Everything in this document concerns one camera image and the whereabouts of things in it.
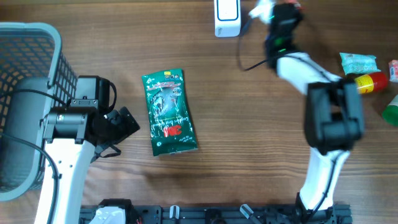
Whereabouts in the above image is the green 3M gloves package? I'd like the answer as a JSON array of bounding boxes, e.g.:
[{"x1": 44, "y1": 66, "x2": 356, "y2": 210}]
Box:
[{"x1": 142, "y1": 68, "x2": 198, "y2": 157}]

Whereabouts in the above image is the white teal pouch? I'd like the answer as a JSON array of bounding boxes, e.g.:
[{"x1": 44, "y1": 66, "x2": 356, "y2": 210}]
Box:
[{"x1": 340, "y1": 52, "x2": 380, "y2": 75}]

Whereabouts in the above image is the red sauce bottle green cap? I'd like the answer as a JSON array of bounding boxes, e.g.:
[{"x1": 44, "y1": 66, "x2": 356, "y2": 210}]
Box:
[{"x1": 354, "y1": 72, "x2": 389, "y2": 94}]

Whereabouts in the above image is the green lid spice jar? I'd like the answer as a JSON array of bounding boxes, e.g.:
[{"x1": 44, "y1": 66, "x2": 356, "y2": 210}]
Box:
[{"x1": 382, "y1": 95, "x2": 398, "y2": 126}]

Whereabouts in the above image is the small red tissue packet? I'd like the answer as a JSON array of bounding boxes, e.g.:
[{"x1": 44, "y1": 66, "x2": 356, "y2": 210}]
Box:
[{"x1": 389, "y1": 60, "x2": 398, "y2": 83}]

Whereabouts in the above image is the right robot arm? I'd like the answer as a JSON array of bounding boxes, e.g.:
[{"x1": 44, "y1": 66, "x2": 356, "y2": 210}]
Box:
[{"x1": 265, "y1": 2, "x2": 364, "y2": 220}]

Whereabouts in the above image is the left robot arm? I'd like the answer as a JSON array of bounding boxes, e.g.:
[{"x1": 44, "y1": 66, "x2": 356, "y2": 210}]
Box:
[{"x1": 35, "y1": 76, "x2": 140, "y2": 223}]

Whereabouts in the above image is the white barcode scanner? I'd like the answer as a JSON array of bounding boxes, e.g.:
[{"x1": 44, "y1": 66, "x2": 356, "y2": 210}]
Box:
[{"x1": 213, "y1": 0, "x2": 241, "y2": 38}]

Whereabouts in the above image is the grey plastic shopping basket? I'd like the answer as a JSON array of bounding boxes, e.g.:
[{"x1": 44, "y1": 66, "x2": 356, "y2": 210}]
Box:
[{"x1": 1, "y1": 22, "x2": 77, "y2": 202}]

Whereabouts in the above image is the black left camera cable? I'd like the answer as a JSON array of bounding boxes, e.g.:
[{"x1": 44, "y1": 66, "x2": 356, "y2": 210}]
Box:
[{"x1": 0, "y1": 88, "x2": 68, "y2": 224}]

